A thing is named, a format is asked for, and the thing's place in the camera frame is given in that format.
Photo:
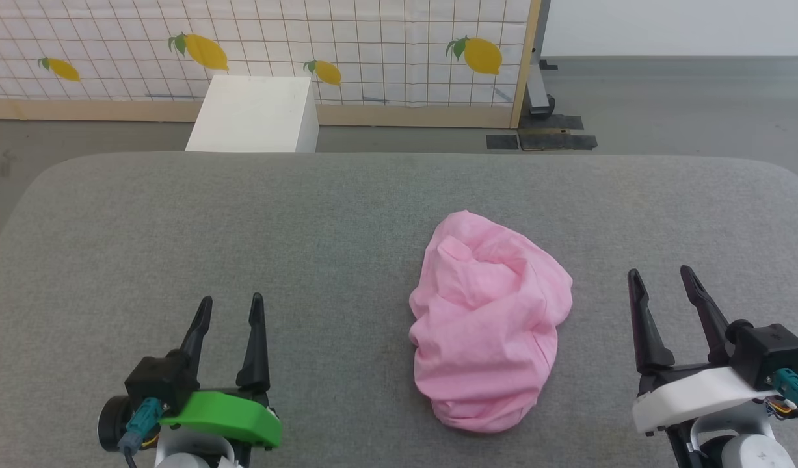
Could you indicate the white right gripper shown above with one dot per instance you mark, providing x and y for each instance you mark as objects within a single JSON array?
[{"x": 694, "y": 393}]

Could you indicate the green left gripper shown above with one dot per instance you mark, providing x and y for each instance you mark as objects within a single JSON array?
[{"x": 229, "y": 413}]

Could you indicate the pink garment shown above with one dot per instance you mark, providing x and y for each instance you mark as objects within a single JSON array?
[{"x": 486, "y": 325}]

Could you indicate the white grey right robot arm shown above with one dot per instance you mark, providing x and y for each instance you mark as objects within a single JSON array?
[{"x": 740, "y": 442}]

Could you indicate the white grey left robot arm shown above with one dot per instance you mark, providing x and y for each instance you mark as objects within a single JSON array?
[{"x": 197, "y": 450}]

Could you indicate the large black floor mat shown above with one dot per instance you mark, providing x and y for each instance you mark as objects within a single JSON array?
[{"x": 558, "y": 136}]

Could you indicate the white box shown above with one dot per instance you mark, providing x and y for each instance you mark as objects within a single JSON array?
[{"x": 255, "y": 114}]

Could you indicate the grey metal stand leg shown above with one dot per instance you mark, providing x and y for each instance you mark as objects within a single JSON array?
[{"x": 538, "y": 84}]

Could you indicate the lemon print partition screen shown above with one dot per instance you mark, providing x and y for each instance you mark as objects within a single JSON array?
[{"x": 372, "y": 39}]

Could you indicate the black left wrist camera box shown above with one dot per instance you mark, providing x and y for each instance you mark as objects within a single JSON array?
[{"x": 155, "y": 387}]

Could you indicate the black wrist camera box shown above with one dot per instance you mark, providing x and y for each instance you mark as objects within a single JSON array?
[
  {"x": 769, "y": 351},
  {"x": 155, "y": 387}
]

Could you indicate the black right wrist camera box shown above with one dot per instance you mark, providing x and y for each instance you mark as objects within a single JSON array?
[{"x": 769, "y": 351}]

